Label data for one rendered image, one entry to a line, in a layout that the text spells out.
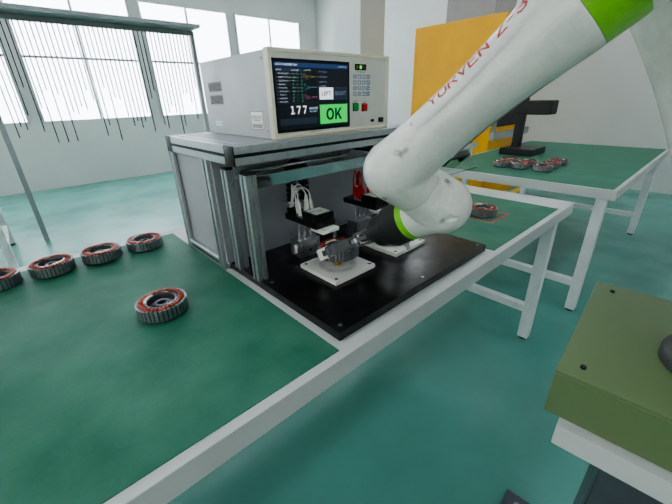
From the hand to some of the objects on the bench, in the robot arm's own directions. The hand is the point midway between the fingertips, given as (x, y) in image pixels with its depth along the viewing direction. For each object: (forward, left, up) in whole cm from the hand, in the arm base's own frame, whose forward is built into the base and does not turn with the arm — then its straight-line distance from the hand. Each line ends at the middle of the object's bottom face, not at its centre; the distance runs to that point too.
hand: (339, 247), depth 94 cm
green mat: (+25, +52, -7) cm, 58 cm away
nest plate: (+1, 0, -6) cm, 6 cm away
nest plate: (0, -24, -7) cm, 25 cm away
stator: (-6, -78, -11) cm, 79 cm away
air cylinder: (+15, 0, -6) cm, 17 cm away
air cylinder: (+15, -24, -7) cm, 29 cm away
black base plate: (+2, -12, -9) cm, 15 cm away
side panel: (+42, +19, -8) cm, 46 cm away
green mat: (+22, -77, -11) cm, 81 cm away
